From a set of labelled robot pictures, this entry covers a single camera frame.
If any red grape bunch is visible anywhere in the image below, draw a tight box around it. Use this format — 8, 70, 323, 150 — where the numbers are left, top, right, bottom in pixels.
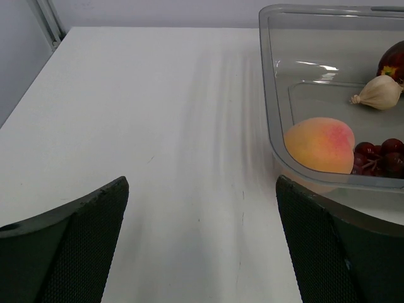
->
351, 138, 403, 179

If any white garlic bulb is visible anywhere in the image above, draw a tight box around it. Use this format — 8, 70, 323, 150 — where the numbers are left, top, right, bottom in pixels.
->
350, 75, 403, 110

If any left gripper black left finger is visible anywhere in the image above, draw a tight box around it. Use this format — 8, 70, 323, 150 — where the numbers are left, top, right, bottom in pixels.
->
1, 176, 129, 302

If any yellow pink peach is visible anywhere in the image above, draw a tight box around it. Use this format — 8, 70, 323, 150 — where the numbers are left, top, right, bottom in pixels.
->
283, 117, 355, 174

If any dark red apple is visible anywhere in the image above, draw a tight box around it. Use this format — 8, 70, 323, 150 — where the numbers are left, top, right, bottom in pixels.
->
376, 40, 404, 86

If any aluminium frame post left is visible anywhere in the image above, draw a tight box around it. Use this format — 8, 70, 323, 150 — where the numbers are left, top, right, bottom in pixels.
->
27, 0, 66, 51

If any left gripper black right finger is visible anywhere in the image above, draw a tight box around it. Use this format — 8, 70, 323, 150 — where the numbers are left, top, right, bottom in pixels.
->
276, 175, 403, 302

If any clear grey plastic bin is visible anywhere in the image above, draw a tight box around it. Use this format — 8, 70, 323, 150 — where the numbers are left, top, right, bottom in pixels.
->
259, 4, 403, 193

